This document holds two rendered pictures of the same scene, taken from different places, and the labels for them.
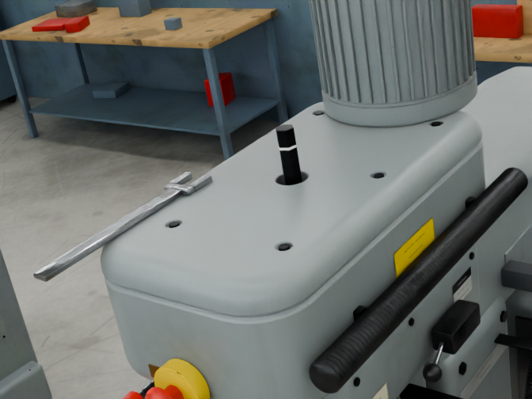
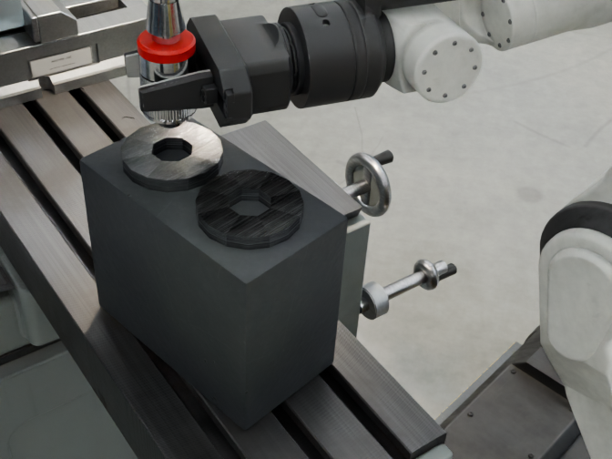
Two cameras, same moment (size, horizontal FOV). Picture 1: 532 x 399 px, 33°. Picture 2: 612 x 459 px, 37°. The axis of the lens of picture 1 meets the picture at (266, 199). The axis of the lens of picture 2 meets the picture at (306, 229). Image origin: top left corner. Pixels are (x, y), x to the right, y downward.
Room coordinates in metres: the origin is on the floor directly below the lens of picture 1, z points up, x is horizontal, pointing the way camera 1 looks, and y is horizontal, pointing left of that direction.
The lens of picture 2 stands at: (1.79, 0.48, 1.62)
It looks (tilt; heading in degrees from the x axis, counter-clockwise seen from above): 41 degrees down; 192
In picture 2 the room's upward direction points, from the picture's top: 4 degrees clockwise
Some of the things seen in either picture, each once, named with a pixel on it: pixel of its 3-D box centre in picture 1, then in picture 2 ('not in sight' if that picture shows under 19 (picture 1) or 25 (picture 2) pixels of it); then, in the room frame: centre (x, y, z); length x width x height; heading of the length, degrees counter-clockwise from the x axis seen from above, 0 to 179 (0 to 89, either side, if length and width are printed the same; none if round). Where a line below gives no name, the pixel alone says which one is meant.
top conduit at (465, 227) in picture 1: (431, 263); not in sight; (0.85, -0.17, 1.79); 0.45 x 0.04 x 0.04; 139
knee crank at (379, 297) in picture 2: not in sight; (408, 282); (0.61, 0.42, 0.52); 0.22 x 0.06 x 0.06; 139
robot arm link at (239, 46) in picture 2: not in sight; (271, 64); (1.11, 0.30, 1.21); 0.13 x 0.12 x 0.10; 34
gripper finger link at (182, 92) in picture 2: not in sight; (178, 96); (1.19, 0.24, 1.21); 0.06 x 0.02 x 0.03; 124
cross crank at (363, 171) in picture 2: not in sight; (351, 191); (0.54, 0.29, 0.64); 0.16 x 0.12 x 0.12; 139
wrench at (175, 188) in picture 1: (126, 222); not in sight; (0.88, 0.15, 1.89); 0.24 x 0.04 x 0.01; 139
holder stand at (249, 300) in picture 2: not in sight; (211, 260); (1.19, 0.27, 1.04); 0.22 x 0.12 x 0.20; 60
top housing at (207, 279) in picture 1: (309, 233); not in sight; (0.93, -0.04, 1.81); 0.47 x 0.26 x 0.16; 139
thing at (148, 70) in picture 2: not in sight; (168, 79); (1.16, 0.22, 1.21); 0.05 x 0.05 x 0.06
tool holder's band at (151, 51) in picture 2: not in sight; (166, 43); (1.16, 0.23, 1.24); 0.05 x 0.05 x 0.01
